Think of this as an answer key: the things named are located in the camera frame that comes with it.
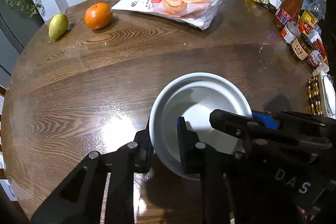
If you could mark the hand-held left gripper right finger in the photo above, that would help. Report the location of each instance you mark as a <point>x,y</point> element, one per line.
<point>182,140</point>

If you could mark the white pink snack bag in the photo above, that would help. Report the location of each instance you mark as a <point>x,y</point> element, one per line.
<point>168,3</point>

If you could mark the green pear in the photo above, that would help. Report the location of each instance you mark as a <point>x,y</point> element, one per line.
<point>57,27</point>

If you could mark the small red label jar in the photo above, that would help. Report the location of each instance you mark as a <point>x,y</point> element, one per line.
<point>290,33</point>

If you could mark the brown sauce jar dark lid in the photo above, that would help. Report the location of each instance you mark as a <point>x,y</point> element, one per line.
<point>302,48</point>

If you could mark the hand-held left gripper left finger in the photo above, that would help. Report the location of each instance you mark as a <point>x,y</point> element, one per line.
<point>141,151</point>

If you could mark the red sauce bottle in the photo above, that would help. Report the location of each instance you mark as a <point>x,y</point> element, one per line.
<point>288,7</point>

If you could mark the yellow label jar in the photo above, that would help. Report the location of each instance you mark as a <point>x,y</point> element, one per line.
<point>307,22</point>

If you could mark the red chili jar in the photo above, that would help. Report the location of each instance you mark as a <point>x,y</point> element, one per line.
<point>316,59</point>

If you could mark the clear bottle yellow cap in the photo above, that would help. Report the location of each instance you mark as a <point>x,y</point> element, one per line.
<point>316,5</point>

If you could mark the wooden beaded trivet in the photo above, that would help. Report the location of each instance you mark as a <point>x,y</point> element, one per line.
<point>314,95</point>

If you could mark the orange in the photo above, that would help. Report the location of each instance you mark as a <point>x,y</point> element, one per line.
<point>98,16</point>

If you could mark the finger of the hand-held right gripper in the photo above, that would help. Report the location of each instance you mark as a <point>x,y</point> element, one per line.
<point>228,121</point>
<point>265,119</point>

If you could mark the large white bowl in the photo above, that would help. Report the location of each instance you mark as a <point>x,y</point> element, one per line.
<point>204,106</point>

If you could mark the white dish at edge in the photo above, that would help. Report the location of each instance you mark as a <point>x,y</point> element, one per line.
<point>329,95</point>

